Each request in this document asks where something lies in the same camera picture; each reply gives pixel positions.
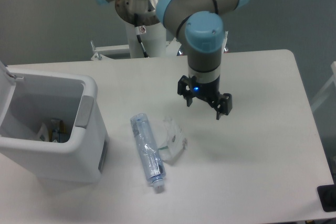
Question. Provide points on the white plastic wrapper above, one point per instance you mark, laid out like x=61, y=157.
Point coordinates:
x=174, y=142

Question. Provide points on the white left frame bracket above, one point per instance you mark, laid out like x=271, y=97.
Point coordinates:
x=109, y=52

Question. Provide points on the white frame at right edge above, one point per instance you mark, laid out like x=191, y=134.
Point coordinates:
x=325, y=91

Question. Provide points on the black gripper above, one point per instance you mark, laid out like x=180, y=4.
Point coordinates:
x=189, y=88

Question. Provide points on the white trash can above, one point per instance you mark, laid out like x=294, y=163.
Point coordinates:
x=32, y=97

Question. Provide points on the crushed clear plastic bottle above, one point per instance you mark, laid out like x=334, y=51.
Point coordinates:
x=148, y=152

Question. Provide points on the colourful trash inside can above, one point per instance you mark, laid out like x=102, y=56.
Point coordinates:
x=57, y=133

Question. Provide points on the black device at table corner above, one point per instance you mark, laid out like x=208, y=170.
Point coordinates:
x=327, y=197

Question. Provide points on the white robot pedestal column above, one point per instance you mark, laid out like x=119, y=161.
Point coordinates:
x=153, y=39

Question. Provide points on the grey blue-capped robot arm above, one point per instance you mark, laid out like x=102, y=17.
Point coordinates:
x=198, y=26

